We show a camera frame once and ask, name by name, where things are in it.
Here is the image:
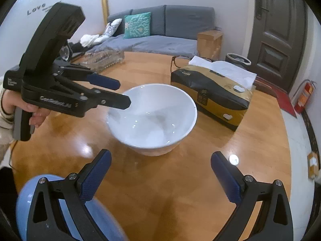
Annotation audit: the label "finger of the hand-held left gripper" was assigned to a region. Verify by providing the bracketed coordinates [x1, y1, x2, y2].
[58, 65, 120, 91]
[58, 77, 131, 110]

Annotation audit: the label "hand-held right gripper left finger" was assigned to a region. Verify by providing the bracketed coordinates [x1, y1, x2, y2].
[26, 149, 112, 241]

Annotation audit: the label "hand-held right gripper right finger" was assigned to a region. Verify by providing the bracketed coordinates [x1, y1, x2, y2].
[211, 151, 294, 241]

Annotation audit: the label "white smooth bowl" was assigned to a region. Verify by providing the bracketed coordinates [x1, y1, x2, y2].
[107, 84, 198, 156]

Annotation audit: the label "blue plate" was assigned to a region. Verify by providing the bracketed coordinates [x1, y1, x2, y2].
[16, 174, 126, 241]

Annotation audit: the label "person's left forearm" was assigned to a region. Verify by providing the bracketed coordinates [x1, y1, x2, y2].
[0, 105, 15, 166]

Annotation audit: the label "person's left hand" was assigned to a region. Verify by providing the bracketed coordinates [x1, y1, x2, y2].
[0, 89, 52, 129]

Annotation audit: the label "wine glass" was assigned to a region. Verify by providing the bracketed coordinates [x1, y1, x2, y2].
[60, 46, 71, 62]

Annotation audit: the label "glass ashtray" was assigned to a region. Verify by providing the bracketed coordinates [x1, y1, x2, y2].
[84, 50, 125, 68]

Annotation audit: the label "white cloth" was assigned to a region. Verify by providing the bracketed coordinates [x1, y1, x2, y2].
[80, 33, 108, 48]

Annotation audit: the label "white patterned cushion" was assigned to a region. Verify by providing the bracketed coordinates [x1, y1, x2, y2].
[103, 18, 123, 37]

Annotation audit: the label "wooden pole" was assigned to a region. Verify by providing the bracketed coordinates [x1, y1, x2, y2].
[101, 0, 109, 28]

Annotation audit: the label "teal patterned cushion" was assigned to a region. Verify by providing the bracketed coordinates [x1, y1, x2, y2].
[124, 12, 151, 39]

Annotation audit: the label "brown eyeglasses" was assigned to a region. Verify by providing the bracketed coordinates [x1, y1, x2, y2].
[171, 55, 192, 72]

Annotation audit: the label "black and gold tissue pack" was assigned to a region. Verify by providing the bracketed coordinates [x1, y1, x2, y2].
[171, 56, 258, 131]

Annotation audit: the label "small cardboard box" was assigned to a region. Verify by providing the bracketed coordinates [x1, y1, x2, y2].
[307, 152, 321, 180]

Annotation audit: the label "red doormat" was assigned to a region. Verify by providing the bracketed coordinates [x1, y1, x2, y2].
[253, 77, 298, 117]

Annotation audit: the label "grey sofa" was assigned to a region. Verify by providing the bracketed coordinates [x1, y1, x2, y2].
[70, 4, 223, 58]

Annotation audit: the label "red fire extinguisher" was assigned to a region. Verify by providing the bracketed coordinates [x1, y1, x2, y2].
[294, 79, 317, 114]

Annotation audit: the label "grey trash bin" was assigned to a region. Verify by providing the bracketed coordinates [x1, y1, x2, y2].
[225, 53, 252, 67]

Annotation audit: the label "dark brown door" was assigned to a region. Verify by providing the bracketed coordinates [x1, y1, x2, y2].
[247, 0, 308, 93]

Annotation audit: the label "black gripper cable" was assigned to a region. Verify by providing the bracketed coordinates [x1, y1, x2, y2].
[9, 141, 19, 168]

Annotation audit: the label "door handle lock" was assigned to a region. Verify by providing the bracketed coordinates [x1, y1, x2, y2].
[256, 0, 270, 19]

